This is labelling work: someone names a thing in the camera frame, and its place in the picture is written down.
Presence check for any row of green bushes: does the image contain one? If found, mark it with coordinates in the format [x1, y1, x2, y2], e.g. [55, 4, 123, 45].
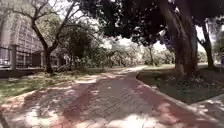
[53, 26, 208, 72]

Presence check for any red brick path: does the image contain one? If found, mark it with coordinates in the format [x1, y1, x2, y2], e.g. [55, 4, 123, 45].
[0, 65, 224, 128]

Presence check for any bare branching tree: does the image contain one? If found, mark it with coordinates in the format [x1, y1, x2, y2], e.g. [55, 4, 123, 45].
[6, 0, 98, 75]

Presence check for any shaded grass patch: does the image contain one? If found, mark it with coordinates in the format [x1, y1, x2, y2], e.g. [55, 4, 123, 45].
[135, 63, 224, 105]

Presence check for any large dark tree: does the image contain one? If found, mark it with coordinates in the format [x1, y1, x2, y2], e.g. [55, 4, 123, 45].
[79, 0, 224, 80]

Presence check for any grass strip with leaves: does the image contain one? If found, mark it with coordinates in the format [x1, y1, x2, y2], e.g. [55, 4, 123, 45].
[0, 66, 128, 105]

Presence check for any dark metal fence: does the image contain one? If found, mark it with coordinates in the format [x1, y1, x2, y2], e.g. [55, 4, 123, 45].
[0, 43, 61, 72]

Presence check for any slender leaning tree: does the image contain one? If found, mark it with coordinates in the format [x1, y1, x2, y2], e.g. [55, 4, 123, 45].
[195, 16, 224, 70]

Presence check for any tall grey building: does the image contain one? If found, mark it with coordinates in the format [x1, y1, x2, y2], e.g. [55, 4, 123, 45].
[0, 0, 64, 68]

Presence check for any pale paved side path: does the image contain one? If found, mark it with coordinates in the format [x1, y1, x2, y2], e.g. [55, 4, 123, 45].
[189, 93, 224, 125]

